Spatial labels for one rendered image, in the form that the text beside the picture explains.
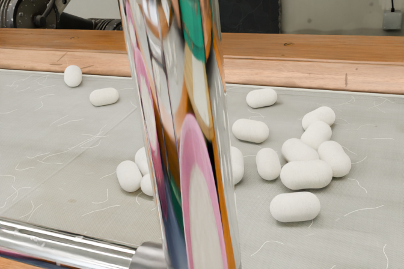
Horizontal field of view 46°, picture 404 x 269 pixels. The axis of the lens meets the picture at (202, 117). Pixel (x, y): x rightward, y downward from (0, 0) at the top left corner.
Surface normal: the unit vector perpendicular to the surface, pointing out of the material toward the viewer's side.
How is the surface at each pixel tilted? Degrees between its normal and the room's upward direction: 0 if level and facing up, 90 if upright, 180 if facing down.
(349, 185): 0
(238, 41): 0
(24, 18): 88
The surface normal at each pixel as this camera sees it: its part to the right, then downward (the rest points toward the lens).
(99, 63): -0.34, -0.31
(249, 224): -0.11, -0.89
